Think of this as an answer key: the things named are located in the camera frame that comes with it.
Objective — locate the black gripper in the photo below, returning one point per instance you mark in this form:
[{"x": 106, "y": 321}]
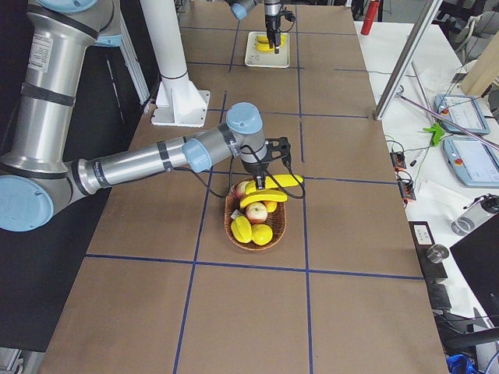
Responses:
[
  {"x": 257, "y": 168},
  {"x": 271, "y": 19}
]

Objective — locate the yellow banana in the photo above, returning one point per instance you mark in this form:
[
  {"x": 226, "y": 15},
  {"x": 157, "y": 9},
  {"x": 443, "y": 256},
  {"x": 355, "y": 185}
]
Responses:
[
  {"x": 263, "y": 195},
  {"x": 264, "y": 40},
  {"x": 267, "y": 48},
  {"x": 283, "y": 181}
]

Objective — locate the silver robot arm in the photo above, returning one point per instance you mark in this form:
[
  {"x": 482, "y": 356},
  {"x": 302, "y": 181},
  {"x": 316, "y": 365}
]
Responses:
[
  {"x": 241, "y": 8},
  {"x": 63, "y": 151}
]

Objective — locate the brown wicker basket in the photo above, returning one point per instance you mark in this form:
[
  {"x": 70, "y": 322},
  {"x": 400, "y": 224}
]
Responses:
[{"x": 276, "y": 220}]

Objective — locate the pale pink apple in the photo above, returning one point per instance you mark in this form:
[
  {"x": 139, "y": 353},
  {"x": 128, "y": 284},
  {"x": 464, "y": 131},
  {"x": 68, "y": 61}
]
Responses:
[{"x": 240, "y": 189}]

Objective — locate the white bear tray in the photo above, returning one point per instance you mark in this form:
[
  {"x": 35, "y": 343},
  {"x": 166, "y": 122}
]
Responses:
[{"x": 253, "y": 58}]

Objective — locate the dark red apple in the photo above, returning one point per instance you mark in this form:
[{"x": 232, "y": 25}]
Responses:
[{"x": 271, "y": 206}]

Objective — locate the red peach apple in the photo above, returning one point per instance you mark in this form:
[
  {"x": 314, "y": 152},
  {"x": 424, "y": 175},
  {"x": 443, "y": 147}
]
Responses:
[{"x": 256, "y": 213}]

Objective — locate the yellow starfruit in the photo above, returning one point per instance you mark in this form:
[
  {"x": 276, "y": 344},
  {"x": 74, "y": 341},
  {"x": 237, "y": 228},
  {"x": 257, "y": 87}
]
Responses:
[{"x": 241, "y": 229}]

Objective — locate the yellow lemon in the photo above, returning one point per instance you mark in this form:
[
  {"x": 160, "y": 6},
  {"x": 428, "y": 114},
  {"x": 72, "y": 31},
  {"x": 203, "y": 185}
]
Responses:
[{"x": 261, "y": 234}]

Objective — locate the red cylinder bottle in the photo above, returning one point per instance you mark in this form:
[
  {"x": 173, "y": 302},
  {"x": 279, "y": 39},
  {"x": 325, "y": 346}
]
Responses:
[{"x": 370, "y": 16}]

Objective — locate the metal rod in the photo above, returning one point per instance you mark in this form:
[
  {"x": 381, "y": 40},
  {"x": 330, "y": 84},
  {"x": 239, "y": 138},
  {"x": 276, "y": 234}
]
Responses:
[{"x": 428, "y": 108}]

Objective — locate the green clamp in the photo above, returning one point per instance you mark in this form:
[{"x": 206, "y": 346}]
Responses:
[{"x": 437, "y": 133}]

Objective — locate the metal cylinder weight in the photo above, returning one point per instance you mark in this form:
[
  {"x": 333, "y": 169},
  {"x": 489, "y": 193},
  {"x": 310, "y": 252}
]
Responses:
[{"x": 437, "y": 253}]

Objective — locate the upper teach pendant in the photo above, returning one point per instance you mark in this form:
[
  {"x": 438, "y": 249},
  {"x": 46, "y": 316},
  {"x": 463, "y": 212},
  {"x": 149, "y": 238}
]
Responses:
[{"x": 463, "y": 111}]

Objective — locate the teach pendant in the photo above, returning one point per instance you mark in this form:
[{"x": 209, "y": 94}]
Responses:
[
  {"x": 475, "y": 164},
  {"x": 463, "y": 111}
]

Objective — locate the lower teach pendant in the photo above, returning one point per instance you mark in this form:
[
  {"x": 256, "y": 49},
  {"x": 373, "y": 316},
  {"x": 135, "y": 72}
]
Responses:
[{"x": 475, "y": 164}]

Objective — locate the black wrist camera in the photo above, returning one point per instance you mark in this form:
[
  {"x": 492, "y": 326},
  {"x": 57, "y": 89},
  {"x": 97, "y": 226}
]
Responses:
[
  {"x": 279, "y": 149},
  {"x": 288, "y": 15}
]

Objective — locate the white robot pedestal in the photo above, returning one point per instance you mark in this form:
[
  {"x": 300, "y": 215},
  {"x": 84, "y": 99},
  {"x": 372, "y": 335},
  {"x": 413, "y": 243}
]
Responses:
[{"x": 178, "y": 101}]

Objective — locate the aluminium frame post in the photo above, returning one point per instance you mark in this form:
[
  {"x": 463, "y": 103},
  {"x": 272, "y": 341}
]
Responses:
[{"x": 424, "y": 21}]

